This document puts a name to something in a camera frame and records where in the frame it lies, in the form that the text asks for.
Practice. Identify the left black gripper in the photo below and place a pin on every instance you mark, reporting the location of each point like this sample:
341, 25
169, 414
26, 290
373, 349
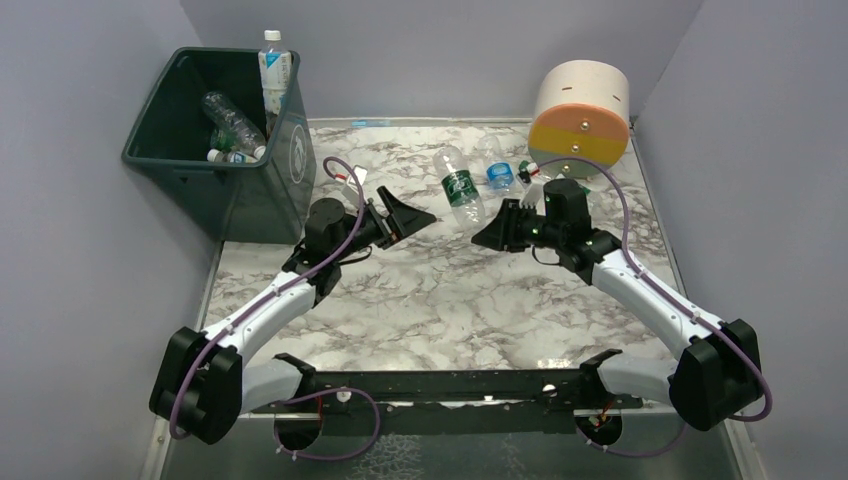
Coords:
385, 220

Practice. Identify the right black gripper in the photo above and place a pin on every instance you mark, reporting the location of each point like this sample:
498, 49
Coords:
513, 225

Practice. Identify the clear bottle dark green label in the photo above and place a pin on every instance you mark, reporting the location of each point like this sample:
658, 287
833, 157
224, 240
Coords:
459, 188

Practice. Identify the green tea bottle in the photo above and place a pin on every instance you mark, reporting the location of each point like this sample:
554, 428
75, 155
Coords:
223, 140

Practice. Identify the clear bottle grey blue label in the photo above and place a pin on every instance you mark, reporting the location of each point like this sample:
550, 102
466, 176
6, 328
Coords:
235, 157

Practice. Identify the clear unlabelled bottle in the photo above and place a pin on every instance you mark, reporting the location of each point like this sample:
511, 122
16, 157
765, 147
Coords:
228, 118

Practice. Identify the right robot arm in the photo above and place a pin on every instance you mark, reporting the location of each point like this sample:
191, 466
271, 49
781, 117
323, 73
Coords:
715, 371

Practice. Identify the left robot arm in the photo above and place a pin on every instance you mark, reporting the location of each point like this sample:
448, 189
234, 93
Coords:
304, 281

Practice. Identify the dark green plastic bin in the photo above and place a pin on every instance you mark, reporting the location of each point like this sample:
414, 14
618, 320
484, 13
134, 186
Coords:
262, 202

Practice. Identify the clear bottle blue wrap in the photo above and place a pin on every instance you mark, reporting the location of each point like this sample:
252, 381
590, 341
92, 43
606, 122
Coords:
499, 174

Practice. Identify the clear bottle green white label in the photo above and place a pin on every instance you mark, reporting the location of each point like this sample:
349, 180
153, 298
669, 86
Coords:
529, 172

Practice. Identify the white cylinder with coloured face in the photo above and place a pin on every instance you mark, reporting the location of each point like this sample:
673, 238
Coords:
581, 119

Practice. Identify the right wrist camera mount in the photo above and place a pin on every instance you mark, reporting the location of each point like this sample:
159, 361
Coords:
530, 185

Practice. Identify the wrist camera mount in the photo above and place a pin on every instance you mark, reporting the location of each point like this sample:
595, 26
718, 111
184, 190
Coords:
530, 185
351, 183

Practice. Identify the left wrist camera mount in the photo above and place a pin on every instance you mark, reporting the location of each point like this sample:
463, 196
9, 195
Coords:
351, 183

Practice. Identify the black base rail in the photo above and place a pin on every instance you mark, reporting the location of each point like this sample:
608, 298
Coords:
447, 402

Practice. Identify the aluminium frame rail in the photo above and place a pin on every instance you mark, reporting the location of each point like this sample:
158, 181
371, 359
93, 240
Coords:
215, 400

